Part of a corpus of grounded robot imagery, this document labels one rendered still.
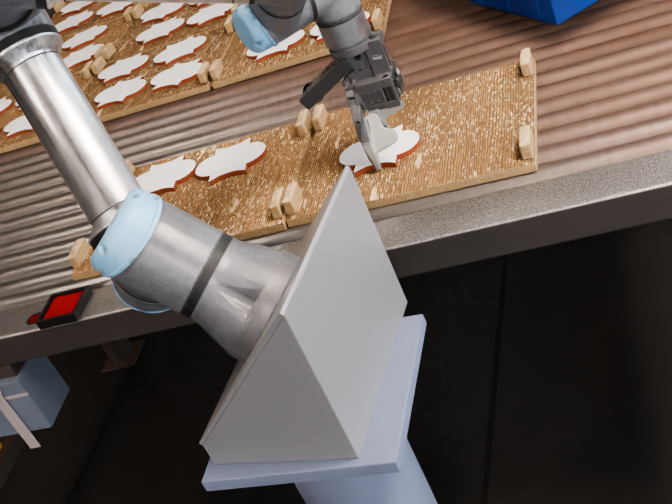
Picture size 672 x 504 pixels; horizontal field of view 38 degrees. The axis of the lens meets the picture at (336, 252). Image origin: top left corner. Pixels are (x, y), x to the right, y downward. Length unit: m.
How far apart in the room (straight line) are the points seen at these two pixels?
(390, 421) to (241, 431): 0.19
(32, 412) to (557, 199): 1.00
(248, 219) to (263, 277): 0.47
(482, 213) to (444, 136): 0.23
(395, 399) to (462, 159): 0.45
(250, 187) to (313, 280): 0.61
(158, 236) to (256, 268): 0.12
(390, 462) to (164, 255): 0.37
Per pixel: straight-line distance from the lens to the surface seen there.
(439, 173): 1.54
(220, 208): 1.72
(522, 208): 1.43
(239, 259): 1.19
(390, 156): 1.61
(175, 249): 1.18
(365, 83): 1.56
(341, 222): 1.23
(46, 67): 1.42
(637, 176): 1.43
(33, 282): 1.87
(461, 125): 1.65
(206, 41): 2.51
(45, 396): 1.86
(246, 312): 1.18
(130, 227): 1.19
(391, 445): 1.22
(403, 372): 1.30
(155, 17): 2.87
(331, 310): 1.18
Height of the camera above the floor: 1.70
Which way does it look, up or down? 32 degrees down
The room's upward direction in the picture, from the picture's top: 25 degrees counter-clockwise
